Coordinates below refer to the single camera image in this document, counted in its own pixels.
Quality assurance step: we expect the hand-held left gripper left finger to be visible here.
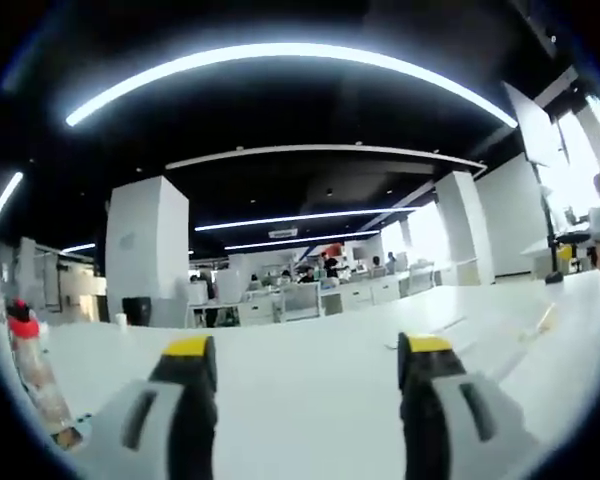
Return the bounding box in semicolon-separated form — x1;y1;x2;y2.
77;335;219;480

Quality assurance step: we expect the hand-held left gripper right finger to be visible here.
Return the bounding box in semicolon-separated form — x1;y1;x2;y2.
396;331;541;480

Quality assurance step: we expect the black waste bin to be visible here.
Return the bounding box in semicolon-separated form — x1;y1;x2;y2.
121;296;152;327

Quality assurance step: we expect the clear bottle with red cap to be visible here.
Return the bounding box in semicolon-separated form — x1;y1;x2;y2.
5;298;84;450

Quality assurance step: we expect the white office desk row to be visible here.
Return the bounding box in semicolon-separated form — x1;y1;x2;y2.
189;269;451;326

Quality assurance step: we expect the white square pillar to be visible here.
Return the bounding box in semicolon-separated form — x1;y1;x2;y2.
104;174;190;326

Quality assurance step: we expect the white slim pillar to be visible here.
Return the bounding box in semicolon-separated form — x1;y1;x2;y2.
433;170;495;287

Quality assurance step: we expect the black and yellow stand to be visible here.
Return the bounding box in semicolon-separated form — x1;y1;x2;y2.
544;234;581;286

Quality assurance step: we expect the short ceiling light strip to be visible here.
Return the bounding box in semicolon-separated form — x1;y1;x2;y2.
0;171;25;235

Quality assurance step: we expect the long ceiling light strip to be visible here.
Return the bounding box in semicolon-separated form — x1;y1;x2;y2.
64;42;519;129

